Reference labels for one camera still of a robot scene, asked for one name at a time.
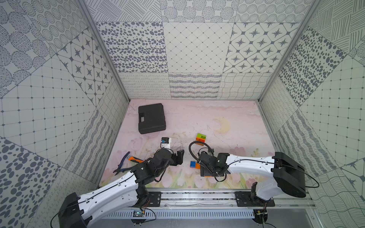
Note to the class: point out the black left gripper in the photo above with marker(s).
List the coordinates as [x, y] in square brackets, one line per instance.
[175, 157]

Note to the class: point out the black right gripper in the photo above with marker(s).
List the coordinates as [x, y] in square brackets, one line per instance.
[204, 172]

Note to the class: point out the blue square lego brick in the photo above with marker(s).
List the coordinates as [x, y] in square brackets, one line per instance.
[193, 164]

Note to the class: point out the green long lego brick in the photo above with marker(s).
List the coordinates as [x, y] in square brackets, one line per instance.
[201, 136]

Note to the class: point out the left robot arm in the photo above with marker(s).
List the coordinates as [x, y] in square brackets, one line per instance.
[128, 191]

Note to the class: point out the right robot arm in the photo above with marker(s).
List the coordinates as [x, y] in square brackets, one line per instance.
[284, 175]

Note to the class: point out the large orange lego brick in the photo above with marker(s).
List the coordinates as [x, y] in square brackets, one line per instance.
[134, 159]

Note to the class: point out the black plastic case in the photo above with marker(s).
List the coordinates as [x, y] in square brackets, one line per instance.
[151, 118]

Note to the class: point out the green circuit board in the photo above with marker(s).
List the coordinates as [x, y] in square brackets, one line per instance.
[138, 214]

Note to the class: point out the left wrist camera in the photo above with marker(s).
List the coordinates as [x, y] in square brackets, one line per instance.
[165, 143]

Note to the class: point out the aluminium front rail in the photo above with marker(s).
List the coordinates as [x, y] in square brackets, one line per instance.
[208, 199]

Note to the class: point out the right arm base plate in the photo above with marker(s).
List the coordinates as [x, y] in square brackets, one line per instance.
[245, 199]

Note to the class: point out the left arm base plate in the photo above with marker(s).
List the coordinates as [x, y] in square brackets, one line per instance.
[150, 199]

